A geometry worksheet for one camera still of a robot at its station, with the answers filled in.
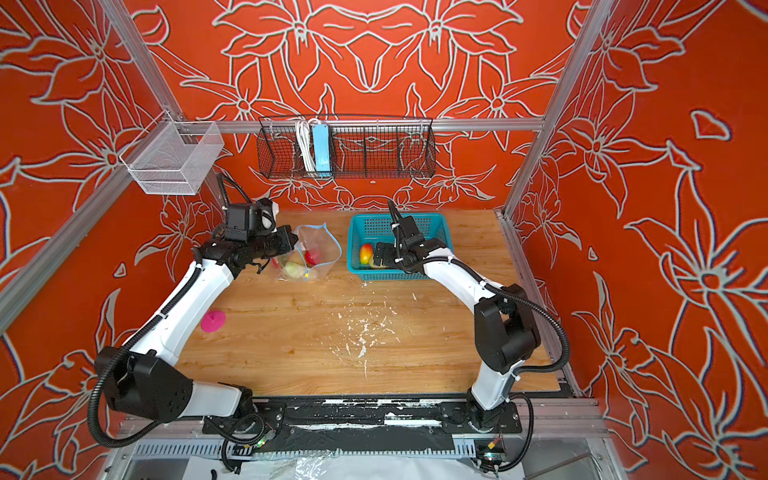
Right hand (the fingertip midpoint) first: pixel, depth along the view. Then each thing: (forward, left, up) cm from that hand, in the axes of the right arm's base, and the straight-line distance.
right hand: (382, 255), depth 89 cm
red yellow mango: (+10, +6, -11) cm, 16 cm away
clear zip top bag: (+5, +21, -2) cm, 22 cm away
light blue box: (+25, +18, +21) cm, 37 cm away
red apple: (+4, +25, -8) cm, 26 cm away
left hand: (-1, +23, +12) cm, 26 cm away
